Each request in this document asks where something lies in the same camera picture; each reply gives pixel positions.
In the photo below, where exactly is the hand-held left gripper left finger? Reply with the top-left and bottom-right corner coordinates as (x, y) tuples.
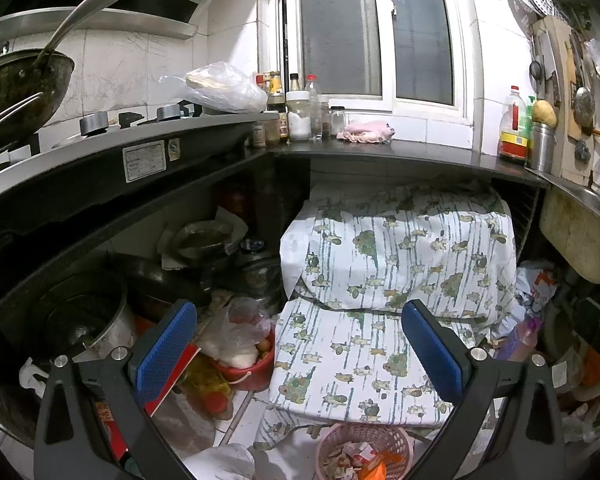
(32, 298), (199, 480)

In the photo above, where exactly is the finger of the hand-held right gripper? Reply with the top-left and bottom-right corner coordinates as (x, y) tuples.
(577, 297), (600, 357)

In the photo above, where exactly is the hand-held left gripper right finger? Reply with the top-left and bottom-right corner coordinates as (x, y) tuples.
(401, 298), (567, 480)

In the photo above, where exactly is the orange paper wrapper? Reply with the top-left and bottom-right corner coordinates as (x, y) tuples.
(359, 452), (389, 480)

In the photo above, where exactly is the pink plastic basket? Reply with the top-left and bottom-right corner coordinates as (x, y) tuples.
(316, 422), (412, 480)

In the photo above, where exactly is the red white wrapper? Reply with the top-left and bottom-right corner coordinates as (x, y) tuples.
(324, 441), (367, 480)

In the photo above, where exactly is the yellow plastic bag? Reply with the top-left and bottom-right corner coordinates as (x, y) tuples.
(180, 355), (236, 418)

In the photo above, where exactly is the steel sink basin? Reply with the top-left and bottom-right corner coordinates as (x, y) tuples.
(539, 180), (600, 283)

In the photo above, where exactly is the dark frying pan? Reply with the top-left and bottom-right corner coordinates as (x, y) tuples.
(110, 252), (216, 321)

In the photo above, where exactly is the clear plastic bag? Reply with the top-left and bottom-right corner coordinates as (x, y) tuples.
(197, 297), (273, 368)

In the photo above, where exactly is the white orange plastic bag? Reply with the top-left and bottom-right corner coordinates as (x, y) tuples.
(490, 260), (558, 341)

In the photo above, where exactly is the pink plastic bottle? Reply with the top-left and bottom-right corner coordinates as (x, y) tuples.
(495, 317), (538, 361)

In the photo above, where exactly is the red plastic bucket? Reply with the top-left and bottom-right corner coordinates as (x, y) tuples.
(212, 325), (277, 392)

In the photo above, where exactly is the red box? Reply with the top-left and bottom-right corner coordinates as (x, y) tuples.
(95, 400), (131, 461)

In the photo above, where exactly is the printed cat pattern cloth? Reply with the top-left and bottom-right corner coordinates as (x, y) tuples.
(267, 182), (520, 428)

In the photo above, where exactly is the bowl on paper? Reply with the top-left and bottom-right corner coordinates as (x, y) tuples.
(157, 207), (248, 271)

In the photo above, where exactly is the dark glass jar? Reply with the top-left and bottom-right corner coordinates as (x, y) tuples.
(237, 237), (281, 311)

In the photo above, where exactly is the white plastic hook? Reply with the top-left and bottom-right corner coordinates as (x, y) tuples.
(17, 357), (51, 401)

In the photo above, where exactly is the steel canister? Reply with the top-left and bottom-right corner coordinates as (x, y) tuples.
(526, 122), (556, 174)

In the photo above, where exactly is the wooden cutting board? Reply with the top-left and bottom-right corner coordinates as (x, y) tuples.
(530, 15), (596, 183)

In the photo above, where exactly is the steel ladle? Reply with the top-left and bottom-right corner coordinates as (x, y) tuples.
(570, 30), (597, 131)

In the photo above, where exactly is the cooking oil bottle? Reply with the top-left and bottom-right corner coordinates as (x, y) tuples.
(497, 85), (529, 165)

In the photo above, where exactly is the white stove label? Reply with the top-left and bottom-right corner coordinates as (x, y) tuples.
(122, 141), (167, 183)

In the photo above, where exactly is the green bottle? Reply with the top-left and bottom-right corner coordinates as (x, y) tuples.
(520, 96), (536, 143)

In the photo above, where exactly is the steel gas stove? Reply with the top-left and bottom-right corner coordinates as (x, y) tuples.
(0, 102), (281, 208)

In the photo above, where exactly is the pink cloth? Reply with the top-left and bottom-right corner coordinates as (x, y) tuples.
(336, 120), (397, 145)

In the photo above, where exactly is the small hanging strainer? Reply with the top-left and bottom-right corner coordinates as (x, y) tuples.
(529, 35), (546, 86)

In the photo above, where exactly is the large jar of white powder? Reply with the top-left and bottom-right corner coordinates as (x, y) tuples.
(286, 91), (312, 142)

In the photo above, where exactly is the clear bag with flatbread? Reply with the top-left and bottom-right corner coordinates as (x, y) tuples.
(159, 61), (268, 113)

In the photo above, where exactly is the clear bottle with red cap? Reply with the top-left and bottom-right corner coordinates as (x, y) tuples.
(305, 74), (323, 140)

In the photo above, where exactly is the yellow label sauce bottle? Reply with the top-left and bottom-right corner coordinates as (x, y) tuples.
(266, 71), (286, 111)

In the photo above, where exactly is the white framed window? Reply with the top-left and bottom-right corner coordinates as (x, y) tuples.
(282, 0), (481, 116)

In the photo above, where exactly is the steel utensil handle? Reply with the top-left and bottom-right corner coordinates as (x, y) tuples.
(0, 91), (45, 137)

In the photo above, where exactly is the dark wok with steel handle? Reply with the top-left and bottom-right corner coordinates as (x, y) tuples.
(0, 0), (181, 147)

